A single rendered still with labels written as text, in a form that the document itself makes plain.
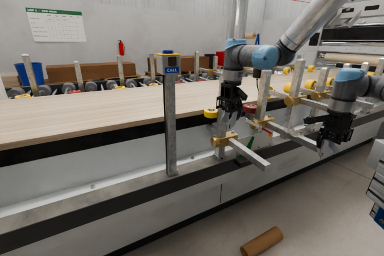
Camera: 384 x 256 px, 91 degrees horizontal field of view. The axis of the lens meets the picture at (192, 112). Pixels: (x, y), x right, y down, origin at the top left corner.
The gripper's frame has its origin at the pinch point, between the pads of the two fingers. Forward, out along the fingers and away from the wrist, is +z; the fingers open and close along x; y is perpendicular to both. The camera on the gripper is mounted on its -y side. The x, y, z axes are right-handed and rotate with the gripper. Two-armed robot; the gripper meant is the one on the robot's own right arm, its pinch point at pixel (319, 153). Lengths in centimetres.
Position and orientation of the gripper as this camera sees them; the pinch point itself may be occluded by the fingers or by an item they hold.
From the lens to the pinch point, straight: 97.6
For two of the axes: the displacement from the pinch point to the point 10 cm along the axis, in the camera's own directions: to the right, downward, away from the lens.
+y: 4.6, 3.2, -8.3
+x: 8.9, -1.5, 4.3
